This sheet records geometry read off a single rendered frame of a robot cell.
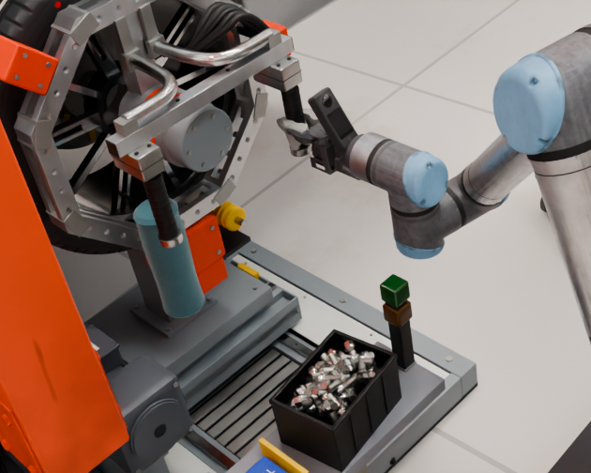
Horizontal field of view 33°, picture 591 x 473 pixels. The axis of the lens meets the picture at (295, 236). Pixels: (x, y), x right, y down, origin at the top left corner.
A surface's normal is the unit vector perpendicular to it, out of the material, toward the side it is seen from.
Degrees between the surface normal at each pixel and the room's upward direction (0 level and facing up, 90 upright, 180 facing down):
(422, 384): 0
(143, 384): 0
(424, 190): 84
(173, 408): 90
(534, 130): 84
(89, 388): 90
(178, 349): 0
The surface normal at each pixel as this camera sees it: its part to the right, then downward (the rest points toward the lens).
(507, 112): -0.87, 0.34
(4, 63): -0.61, -0.18
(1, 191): 0.69, 0.36
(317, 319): -0.16, -0.77
